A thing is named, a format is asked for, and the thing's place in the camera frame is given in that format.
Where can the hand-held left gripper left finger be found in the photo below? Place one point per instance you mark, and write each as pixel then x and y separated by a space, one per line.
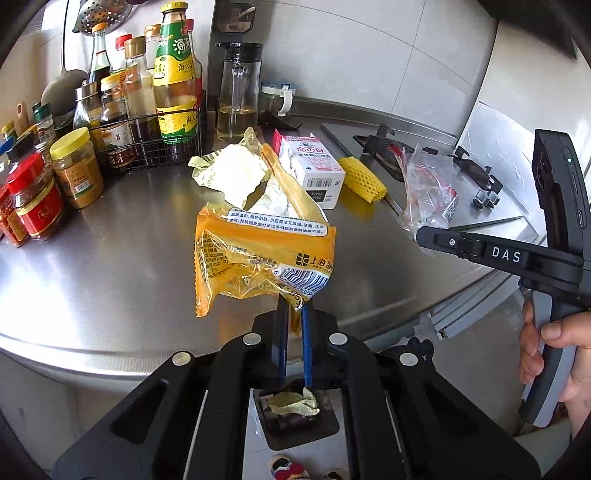
pixel 279 341

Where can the yellow foam fruit net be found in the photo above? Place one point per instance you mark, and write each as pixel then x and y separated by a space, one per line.
pixel 362 180

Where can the black lid jar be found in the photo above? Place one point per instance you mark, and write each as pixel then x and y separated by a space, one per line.
pixel 23 145

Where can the glass bottle gold cap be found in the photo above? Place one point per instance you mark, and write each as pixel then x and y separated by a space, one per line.
pixel 138 87

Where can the dark sauce bottle orange cap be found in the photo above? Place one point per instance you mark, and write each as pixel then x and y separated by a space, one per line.
pixel 98 60

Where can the clear bottle red cap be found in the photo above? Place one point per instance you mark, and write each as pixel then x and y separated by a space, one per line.
pixel 122 53

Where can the orange plastic bag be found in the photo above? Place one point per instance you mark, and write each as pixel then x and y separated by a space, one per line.
pixel 258 258

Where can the metal stove knob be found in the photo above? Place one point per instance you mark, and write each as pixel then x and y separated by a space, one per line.
pixel 480 201
pixel 494 199

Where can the black trash bin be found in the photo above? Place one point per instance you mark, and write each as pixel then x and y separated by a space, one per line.
pixel 300 431

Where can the small wooden paddle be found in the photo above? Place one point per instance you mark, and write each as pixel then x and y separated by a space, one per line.
pixel 21 117

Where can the stainless gas stove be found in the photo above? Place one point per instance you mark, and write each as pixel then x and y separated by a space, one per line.
pixel 489 226

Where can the pink and white carton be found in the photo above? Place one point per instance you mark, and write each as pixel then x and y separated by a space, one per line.
pixel 314 166

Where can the person's right hand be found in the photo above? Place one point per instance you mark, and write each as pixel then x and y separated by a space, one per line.
pixel 575 332

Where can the black wall spice box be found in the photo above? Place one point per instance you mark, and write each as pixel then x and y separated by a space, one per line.
pixel 236 16

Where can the glass oil dispenser black top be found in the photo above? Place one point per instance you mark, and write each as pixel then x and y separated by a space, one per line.
pixel 238 92

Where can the large yellow lid jar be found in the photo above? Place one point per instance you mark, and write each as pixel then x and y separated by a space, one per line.
pixel 78 170

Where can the blue lid bottle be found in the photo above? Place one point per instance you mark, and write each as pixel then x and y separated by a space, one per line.
pixel 4 146

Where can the green cap spice bottle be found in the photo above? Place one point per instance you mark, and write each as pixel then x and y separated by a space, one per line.
pixel 45 124

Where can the tall bottle red cap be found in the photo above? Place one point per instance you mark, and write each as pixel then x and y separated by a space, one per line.
pixel 196 55

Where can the foil splash panel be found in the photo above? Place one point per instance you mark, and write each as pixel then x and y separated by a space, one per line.
pixel 503 152

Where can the red chili sauce jar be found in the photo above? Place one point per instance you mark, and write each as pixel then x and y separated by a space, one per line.
pixel 11 221

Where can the large red lid jar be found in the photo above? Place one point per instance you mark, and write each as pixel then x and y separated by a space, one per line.
pixel 37 203

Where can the black range hood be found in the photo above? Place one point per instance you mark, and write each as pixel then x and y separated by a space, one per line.
pixel 545 23

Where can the black cat floor mat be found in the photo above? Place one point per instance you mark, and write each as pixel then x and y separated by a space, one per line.
pixel 415 350

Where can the small soy bottle yellow cap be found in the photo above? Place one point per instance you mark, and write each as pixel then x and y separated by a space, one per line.
pixel 115 120

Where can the pale crumpled wrapper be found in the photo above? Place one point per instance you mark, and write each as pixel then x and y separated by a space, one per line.
pixel 274 198

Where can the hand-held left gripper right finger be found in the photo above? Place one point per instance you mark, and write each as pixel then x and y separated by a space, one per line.
pixel 308 346

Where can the green label oil bottle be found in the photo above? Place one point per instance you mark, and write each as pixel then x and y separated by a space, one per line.
pixel 175 92

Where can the person's right forearm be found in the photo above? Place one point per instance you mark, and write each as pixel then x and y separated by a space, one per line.
pixel 581 417

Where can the round metal skimmer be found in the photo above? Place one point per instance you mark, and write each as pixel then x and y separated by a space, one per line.
pixel 104 16

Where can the black burner grate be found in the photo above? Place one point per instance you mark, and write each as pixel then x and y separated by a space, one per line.
pixel 378 147

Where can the glass cruet metal cap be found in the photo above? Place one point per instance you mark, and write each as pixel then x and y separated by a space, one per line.
pixel 87 108

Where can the clear bag with red label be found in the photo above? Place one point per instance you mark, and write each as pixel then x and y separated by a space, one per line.
pixel 429 194

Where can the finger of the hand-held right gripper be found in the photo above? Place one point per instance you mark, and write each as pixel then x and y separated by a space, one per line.
pixel 450 242

